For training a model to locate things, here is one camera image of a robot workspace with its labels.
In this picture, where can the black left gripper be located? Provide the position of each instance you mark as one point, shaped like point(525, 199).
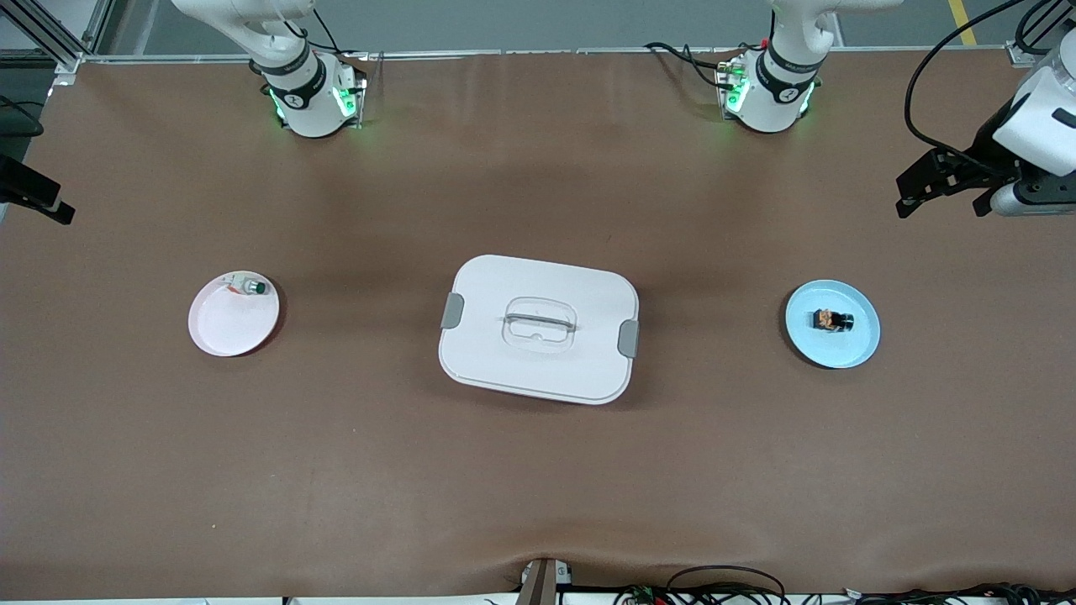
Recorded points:
point(982, 155)

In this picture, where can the orange and black switch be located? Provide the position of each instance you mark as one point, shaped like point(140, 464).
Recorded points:
point(832, 320)

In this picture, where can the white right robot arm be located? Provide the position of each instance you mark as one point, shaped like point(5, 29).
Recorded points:
point(303, 92)

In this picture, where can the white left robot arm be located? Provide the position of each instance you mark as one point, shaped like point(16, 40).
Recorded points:
point(769, 92)

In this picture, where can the grey box latch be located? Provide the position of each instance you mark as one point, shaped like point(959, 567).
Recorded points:
point(628, 339)
point(452, 311)

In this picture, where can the white lidded storage box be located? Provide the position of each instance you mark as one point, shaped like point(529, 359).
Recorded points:
point(538, 370)

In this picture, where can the light blue round plate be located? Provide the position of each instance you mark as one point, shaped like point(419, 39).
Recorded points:
point(832, 353)

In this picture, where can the pink round plate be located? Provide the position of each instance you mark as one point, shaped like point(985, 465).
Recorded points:
point(231, 323)

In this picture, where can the aluminium frame strut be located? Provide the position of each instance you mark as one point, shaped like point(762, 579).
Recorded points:
point(65, 59)

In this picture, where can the aluminium frame post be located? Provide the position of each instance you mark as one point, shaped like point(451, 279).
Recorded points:
point(1021, 52)

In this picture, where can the green and white switch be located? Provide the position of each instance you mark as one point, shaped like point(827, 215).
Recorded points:
point(252, 287)

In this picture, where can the metal table edge rail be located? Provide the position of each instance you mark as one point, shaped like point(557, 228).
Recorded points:
point(546, 52)

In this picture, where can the brown table edge post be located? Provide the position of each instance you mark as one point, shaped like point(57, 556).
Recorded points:
point(538, 584)

